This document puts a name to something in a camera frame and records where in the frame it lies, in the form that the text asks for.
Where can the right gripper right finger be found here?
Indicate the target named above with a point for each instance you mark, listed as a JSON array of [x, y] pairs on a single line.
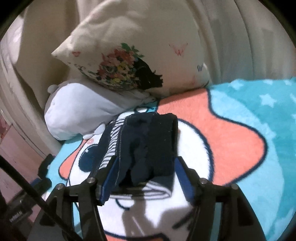
[[219, 212]]

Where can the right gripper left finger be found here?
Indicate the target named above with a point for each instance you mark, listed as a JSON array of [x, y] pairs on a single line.
[[71, 212]]

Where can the navy striped pants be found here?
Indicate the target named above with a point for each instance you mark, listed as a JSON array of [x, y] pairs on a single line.
[[145, 146]]

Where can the pink cabinet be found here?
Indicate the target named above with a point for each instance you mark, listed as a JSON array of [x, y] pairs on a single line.
[[21, 156]]

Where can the teal cartoon fleece blanket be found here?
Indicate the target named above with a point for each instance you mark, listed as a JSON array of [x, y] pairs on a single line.
[[240, 132]]

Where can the grey white plush pillow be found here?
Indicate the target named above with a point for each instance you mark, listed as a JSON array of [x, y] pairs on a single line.
[[80, 106]]

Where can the cream floral print pillow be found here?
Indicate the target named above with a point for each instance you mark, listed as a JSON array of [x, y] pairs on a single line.
[[149, 45]]

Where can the beige curtain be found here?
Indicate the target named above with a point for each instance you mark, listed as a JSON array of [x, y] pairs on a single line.
[[241, 39]]

